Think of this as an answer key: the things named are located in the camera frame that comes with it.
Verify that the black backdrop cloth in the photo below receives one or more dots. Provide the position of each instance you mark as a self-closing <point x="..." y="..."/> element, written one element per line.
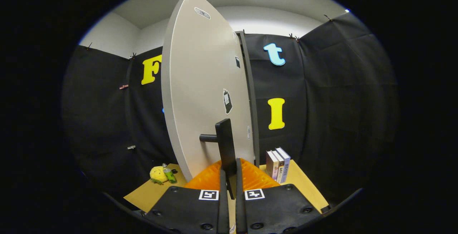
<point x="340" y="101"/>

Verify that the beige shoe cabinet door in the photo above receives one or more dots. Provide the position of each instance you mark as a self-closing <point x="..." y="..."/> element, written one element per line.
<point x="200" y="83"/>

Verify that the pink clip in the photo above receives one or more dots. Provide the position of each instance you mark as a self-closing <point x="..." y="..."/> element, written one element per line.
<point x="123" y="87"/>

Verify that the green label drink bottle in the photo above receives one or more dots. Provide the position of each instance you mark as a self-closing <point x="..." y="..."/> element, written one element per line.
<point x="170" y="176"/>

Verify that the grey shoe cabinet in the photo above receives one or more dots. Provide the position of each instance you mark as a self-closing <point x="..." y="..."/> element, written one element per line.
<point x="250" y="91"/>

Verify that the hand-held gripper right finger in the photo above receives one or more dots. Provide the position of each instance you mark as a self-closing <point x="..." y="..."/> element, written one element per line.
<point x="240" y="209"/>

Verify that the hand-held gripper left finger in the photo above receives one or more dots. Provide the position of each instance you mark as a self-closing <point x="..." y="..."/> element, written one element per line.
<point x="223" y="209"/>

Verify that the yellow pineapple plush toy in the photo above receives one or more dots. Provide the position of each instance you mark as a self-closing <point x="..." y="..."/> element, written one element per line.
<point x="156" y="174"/>

